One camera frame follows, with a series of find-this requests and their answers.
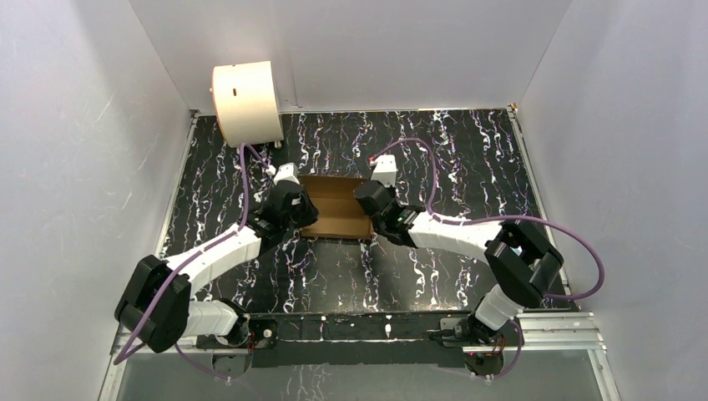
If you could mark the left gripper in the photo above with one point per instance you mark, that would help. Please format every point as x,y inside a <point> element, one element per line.
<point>301,200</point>

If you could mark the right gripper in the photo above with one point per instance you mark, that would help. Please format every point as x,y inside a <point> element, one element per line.
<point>391,190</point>

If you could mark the brown cardboard box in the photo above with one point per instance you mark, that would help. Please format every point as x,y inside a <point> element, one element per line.
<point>339,214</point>

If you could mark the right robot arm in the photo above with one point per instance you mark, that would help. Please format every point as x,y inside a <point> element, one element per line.
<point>520,257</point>

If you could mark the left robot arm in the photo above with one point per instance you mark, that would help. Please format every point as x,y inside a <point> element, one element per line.
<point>157,305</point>

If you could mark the cream cylindrical wooden box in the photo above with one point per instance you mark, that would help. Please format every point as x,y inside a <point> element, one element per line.
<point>246,108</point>

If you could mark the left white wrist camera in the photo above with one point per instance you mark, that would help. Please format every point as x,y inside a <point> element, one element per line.
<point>282,173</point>

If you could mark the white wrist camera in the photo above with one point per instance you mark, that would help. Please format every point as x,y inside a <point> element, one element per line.
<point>282,173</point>
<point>384,169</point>

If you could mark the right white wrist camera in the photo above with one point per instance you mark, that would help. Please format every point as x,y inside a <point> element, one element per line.
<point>384,169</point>

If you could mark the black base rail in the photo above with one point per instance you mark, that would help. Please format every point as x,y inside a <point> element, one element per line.
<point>447,339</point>

